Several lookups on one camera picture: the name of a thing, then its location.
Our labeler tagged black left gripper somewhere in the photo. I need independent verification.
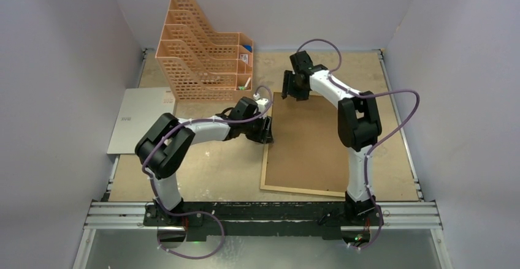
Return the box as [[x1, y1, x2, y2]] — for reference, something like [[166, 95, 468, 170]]
[[241, 113, 272, 144]]

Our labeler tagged brown frame backing board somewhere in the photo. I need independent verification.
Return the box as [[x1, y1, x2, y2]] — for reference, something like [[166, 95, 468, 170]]
[[264, 93, 352, 194]]

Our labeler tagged wooden picture frame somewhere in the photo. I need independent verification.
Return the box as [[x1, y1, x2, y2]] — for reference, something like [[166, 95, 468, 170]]
[[259, 91, 354, 199]]

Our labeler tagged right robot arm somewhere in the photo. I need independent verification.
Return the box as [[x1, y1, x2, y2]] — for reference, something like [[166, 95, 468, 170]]
[[282, 51, 382, 224]]

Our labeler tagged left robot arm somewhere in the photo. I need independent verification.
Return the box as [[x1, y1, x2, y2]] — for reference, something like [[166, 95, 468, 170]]
[[134, 97, 273, 225]]

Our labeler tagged green white item in organizer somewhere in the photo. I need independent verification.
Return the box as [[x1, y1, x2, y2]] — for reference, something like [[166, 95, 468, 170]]
[[237, 75, 252, 91]]

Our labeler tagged red white item in organizer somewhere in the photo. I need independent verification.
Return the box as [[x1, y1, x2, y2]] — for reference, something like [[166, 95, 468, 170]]
[[239, 54, 249, 64]]

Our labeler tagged blue item in organizer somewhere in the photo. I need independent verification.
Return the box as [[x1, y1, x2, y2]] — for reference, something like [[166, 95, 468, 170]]
[[243, 45, 253, 53]]

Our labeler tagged orange plastic file organizer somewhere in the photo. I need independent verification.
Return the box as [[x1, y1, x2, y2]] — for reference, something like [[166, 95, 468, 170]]
[[155, 0, 254, 102]]

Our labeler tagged grey booklet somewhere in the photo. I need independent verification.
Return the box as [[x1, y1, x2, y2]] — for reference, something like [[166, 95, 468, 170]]
[[107, 87, 175, 154]]

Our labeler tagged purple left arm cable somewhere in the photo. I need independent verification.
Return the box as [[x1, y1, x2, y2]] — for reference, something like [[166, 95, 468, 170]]
[[141, 85, 275, 259]]

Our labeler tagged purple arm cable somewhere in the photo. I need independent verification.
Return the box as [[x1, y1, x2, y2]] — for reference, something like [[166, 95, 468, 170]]
[[296, 39, 421, 251], [141, 85, 275, 259]]

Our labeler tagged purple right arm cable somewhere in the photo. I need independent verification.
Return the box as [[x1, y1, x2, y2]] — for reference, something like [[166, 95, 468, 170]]
[[296, 39, 421, 251]]

